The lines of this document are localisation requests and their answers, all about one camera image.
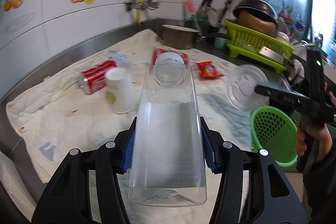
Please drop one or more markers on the pink bottle brush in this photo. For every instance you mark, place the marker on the pink bottle brush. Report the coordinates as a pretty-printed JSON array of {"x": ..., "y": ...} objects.
[{"x": 189, "y": 4}]

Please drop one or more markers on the teal cup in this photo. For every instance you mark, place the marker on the teal cup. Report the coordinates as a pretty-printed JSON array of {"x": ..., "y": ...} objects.
[{"x": 220, "y": 43}]

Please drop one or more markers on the cleaver knife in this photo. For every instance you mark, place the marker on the cleaver knife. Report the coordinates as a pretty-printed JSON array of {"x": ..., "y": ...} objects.
[{"x": 272, "y": 55}]

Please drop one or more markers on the metal pot with lid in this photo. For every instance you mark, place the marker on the metal pot with lid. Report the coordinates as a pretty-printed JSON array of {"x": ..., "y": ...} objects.
[{"x": 178, "y": 37}]

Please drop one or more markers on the white dish rag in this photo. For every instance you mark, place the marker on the white dish rag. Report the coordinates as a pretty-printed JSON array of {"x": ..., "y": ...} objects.
[{"x": 296, "y": 73}]

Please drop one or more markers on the black wok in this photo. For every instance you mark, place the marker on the black wok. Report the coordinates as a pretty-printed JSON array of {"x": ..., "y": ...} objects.
[{"x": 257, "y": 8}]

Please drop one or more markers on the clear plastic bottle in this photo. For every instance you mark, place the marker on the clear plastic bottle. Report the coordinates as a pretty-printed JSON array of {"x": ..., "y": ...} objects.
[{"x": 168, "y": 165}]

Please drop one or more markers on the orange snack packet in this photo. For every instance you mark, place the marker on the orange snack packet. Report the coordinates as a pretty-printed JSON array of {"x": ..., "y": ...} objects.
[{"x": 207, "y": 70}]

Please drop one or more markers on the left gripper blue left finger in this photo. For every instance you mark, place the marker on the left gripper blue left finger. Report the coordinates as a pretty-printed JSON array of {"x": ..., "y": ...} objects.
[{"x": 66, "y": 198}]

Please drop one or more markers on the white paper cup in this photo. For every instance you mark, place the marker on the white paper cup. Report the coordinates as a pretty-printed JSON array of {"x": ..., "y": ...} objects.
[{"x": 120, "y": 92}]

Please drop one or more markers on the green dish rack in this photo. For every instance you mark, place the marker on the green dish rack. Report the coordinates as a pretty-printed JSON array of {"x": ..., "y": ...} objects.
[{"x": 247, "y": 42}]

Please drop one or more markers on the white quilted cloth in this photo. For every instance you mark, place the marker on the white quilted cloth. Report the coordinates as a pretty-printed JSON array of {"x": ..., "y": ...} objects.
[{"x": 56, "y": 116}]

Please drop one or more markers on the green utensil holder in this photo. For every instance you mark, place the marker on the green utensil holder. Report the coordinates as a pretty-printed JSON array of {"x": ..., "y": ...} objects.
[{"x": 201, "y": 23}]

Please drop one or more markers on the red cola can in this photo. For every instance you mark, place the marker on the red cola can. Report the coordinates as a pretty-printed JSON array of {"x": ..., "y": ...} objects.
[{"x": 92, "y": 80}]

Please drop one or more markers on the white bowl in rack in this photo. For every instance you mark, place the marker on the white bowl in rack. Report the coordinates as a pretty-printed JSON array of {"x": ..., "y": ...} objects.
[{"x": 282, "y": 37}]

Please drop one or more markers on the brown clay pot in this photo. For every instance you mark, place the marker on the brown clay pot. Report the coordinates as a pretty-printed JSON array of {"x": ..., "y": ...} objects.
[{"x": 247, "y": 20}]

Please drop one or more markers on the green plastic waste basket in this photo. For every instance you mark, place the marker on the green plastic waste basket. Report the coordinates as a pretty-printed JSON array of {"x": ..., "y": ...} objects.
[{"x": 274, "y": 131}]

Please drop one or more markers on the crumpled grey tissue pack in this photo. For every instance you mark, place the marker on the crumpled grey tissue pack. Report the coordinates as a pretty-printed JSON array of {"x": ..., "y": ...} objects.
[{"x": 121, "y": 60}]

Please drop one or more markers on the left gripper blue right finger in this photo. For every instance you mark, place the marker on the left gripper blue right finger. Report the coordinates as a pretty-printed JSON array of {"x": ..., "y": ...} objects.
[{"x": 253, "y": 188}]

